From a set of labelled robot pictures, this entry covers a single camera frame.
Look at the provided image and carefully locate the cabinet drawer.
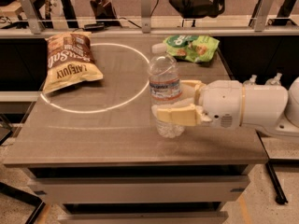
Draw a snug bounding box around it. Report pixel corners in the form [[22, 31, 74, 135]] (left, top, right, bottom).
[[28, 175, 249, 203], [58, 212, 228, 224]]

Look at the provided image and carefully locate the Late July chip bag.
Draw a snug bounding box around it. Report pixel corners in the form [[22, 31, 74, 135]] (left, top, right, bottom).
[[43, 32, 104, 93]]

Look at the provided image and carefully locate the right metal rail bracket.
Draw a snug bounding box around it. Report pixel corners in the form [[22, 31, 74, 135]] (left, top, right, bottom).
[[252, 0, 274, 32]]

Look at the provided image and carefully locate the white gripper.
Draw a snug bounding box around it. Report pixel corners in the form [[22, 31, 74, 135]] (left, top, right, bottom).
[[156, 80, 243, 129]]

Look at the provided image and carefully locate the clear plastic water bottle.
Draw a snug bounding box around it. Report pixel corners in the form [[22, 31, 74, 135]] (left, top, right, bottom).
[[147, 42, 186, 139]]

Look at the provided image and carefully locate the hand sanitizer bottle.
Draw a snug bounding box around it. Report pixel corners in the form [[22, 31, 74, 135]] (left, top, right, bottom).
[[265, 73, 282, 86], [243, 75, 257, 85]]

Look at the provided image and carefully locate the metal rail bracket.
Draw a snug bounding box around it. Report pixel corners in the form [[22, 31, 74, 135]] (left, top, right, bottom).
[[19, 0, 44, 35], [141, 0, 151, 34], [252, 0, 274, 32]]

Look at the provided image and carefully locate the lower cabinet drawer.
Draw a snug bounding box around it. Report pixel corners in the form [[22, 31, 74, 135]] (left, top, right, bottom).
[[58, 212, 228, 224]]

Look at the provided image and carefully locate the upper cabinet drawer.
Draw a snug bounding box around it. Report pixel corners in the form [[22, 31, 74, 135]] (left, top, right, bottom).
[[28, 175, 249, 203]]

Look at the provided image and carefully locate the black office chair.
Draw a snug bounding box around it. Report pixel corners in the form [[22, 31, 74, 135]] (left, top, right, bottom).
[[168, 0, 225, 19]]

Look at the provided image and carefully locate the black device on floor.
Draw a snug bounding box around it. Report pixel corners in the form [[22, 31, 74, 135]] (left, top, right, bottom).
[[84, 22, 105, 31]]

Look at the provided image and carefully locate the middle metal rail bracket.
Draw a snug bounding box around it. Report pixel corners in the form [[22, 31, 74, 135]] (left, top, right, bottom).
[[141, 0, 151, 34]]

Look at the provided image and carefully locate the green snack bag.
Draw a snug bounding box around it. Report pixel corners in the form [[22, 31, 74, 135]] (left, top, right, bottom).
[[164, 35, 220, 63]]

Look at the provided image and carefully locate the left hand sanitizer bottle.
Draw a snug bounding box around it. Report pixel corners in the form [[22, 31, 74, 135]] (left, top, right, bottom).
[[243, 75, 257, 85]]

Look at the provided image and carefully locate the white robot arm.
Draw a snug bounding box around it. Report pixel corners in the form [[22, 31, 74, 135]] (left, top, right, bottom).
[[152, 80, 299, 141]]

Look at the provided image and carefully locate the left metal rail bracket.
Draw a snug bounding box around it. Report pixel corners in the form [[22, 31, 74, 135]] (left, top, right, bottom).
[[19, 0, 44, 35]]

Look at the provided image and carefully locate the right hand sanitizer bottle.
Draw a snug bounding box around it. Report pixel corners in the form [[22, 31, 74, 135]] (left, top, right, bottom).
[[265, 73, 282, 86]]

